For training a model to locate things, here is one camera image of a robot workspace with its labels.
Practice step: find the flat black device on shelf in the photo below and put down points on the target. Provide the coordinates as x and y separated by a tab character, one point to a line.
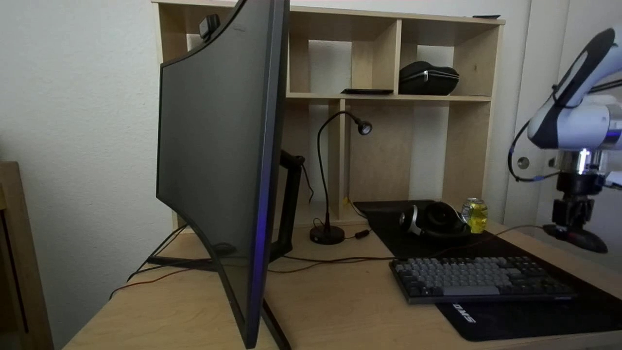
366	92

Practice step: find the black desk mat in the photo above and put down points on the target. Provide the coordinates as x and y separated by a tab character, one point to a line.
590	310

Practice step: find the grey mechanical keyboard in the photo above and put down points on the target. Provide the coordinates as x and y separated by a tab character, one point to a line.
475	278

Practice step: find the black webcam on monitor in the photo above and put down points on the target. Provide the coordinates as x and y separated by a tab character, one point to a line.
209	26

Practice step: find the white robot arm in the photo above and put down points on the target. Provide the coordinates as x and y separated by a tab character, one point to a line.
580	123

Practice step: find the wooden cabinet at left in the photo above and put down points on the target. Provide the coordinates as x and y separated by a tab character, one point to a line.
24	319

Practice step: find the curved black monitor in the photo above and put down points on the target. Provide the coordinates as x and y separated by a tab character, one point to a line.
219	146

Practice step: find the black monitor stand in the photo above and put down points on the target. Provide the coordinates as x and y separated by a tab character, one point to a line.
228	201

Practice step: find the black pouch on shelf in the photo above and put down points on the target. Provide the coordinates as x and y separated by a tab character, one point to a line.
425	78

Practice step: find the wooden cubby shelf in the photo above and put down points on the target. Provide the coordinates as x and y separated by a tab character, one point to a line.
423	146

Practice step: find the black gooseneck desk lamp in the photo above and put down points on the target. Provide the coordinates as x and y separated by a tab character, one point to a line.
331	152

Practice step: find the black over-ear headphones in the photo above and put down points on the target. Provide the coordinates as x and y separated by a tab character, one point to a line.
432	220

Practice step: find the yellow drink bottle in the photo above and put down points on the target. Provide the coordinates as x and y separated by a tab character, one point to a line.
475	214

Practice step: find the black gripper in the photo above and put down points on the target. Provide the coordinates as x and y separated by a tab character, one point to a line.
578	179

